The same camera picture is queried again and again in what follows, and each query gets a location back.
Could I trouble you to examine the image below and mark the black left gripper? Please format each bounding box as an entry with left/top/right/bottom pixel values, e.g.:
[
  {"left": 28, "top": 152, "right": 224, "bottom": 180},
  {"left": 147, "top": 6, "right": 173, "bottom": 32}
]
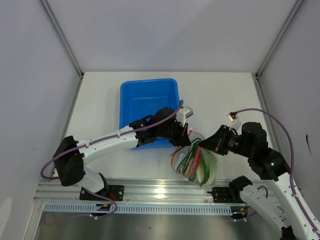
[{"left": 156, "top": 119, "right": 191, "bottom": 148}]

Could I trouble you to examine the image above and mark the toy napa cabbage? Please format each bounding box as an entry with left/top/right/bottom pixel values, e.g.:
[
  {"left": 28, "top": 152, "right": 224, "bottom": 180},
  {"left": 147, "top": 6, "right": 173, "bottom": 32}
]
[{"left": 196, "top": 155, "right": 218, "bottom": 187}]

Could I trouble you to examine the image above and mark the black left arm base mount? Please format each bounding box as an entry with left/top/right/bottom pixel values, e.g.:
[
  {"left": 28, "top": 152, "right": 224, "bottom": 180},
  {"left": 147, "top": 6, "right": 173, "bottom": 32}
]
[{"left": 79, "top": 173, "right": 125, "bottom": 202}]

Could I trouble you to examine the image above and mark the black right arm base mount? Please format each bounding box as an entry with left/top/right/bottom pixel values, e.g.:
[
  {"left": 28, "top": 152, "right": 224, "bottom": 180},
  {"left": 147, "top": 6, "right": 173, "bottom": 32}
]
[{"left": 207, "top": 187, "right": 244, "bottom": 204}]

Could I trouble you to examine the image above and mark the slotted grey cable duct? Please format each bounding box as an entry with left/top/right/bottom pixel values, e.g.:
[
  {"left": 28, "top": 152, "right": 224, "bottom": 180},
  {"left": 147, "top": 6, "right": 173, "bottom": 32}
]
[{"left": 43, "top": 202, "right": 245, "bottom": 216}]

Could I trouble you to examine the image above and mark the blue plastic bin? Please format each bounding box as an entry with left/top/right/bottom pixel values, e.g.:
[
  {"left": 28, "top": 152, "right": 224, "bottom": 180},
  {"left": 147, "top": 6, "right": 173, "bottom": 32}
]
[{"left": 119, "top": 78, "right": 181, "bottom": 150}]

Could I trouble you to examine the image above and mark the clear zip bag orange zipper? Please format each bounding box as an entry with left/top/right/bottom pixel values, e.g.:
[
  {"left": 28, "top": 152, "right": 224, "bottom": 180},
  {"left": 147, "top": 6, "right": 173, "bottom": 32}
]
[{"left": 170, "top": 127, "right": 218, "bottom": 188}]

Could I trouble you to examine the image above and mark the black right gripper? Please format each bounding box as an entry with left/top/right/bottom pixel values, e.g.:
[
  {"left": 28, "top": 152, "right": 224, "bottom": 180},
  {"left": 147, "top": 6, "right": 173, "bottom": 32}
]
[{"left": 197, "top": 124, "right": 253, "bottom": 157}]

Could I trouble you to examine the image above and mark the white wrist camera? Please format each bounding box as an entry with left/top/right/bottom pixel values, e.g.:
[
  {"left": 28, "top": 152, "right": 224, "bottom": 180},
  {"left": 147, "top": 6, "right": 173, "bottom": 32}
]
[
  {"left": 227, "top": 112, "right": 242, "bottom": 131},
  {"left": 176, "top": 106, "right": 194, "bottom": 126}
]

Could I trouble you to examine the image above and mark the toy green onion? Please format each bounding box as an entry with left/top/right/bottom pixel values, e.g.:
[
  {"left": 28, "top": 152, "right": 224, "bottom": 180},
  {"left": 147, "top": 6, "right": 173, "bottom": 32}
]
[{"left": 176, "top": 138, "right": 212, "bottom": 187}]

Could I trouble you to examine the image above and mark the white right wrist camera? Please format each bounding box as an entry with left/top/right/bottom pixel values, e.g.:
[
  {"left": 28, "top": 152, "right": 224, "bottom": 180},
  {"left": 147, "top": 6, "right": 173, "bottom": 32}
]
[{"left": 227, "top": 112, "right": 242, "bottom": 131}]

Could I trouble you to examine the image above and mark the aluminium frame rail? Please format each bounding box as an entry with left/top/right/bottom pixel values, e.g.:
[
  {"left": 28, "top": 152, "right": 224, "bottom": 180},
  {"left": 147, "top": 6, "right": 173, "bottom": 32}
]
[{"left": 33, "top": 177, "right": 303, "bottom": 203}]

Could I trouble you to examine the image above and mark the red toy chili pepper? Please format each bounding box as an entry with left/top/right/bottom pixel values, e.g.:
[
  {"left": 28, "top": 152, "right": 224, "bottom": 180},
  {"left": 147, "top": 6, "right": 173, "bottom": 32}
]
[{"left": 193, "top": 147, "right": 202, "bottom": 171}]

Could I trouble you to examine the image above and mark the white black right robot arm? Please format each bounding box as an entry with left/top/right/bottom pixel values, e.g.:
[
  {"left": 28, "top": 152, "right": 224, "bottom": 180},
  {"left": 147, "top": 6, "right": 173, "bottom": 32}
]
[{"left": 199, "top": 122, "right": 320, "bottom": 240}]

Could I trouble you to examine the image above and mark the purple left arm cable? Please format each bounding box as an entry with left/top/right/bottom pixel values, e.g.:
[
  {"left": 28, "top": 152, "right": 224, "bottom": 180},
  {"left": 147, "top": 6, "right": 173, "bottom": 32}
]
[{"left": 40, "top": 99, "right": 185, "bottom": 180}]

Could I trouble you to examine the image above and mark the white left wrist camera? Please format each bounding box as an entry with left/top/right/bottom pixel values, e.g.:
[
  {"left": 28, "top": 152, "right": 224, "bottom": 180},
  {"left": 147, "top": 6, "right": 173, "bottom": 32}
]
[{"left": 176, "top": 106, "right": 194, "bottom": 126}]

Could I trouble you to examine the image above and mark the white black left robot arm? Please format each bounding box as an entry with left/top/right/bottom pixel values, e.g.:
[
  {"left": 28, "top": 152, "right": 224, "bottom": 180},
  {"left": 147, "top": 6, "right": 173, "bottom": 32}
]
[{"left": 53, "top": 106, "right": 193, "bottom": 200}]

